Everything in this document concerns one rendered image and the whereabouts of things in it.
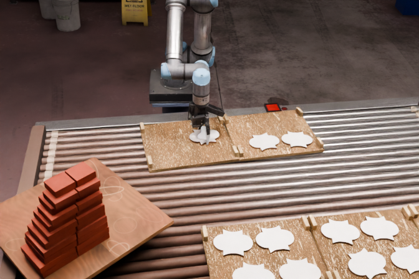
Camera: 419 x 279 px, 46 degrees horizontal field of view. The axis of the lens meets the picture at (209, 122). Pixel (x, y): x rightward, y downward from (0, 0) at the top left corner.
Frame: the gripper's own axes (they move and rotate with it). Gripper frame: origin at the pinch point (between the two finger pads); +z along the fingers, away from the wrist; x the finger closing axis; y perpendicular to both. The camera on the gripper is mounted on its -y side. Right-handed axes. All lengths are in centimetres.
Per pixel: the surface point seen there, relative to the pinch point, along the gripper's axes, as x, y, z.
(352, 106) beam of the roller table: -6, -87, 3
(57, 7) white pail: -357, 46, 67
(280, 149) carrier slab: 19.9, -30.5, 0.4
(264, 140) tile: 12.4, -25.9, -0.6
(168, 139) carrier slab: -3.3, 16.8, 0.4
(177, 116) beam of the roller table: -23.4, 6.6, 2.6
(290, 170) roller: 32.4, -30.0, 2.7
